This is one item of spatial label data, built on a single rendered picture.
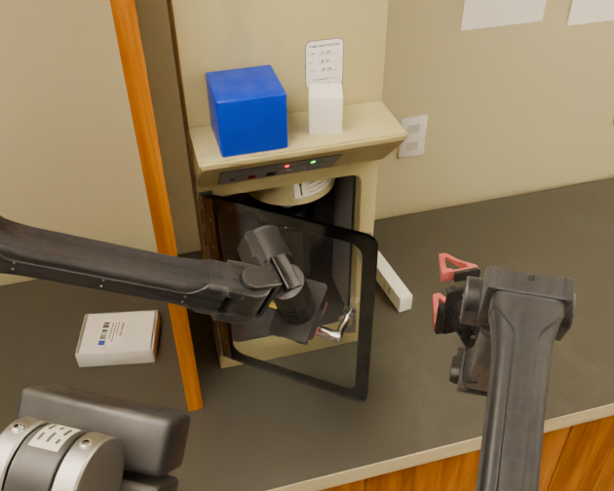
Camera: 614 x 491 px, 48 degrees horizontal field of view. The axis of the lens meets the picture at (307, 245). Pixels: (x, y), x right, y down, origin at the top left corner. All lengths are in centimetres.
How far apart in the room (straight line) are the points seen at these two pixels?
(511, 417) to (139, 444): 33
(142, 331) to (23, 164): 45
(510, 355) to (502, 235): 121
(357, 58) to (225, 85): 23
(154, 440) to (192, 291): 54
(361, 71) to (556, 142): 98
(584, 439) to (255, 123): 102
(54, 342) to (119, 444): 122
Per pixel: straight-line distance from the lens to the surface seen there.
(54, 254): 89
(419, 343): 150
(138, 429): 39
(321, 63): 109
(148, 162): 101
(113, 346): 149
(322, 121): 104
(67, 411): 41
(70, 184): 164
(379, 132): 106
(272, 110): 98
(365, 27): 109
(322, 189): 125
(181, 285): 91
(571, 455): 166
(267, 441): 133
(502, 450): 61
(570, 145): 204
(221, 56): 105
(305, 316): 104
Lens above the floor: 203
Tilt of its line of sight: 39 degrees down
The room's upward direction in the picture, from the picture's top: 1 degrees counter-clockwise
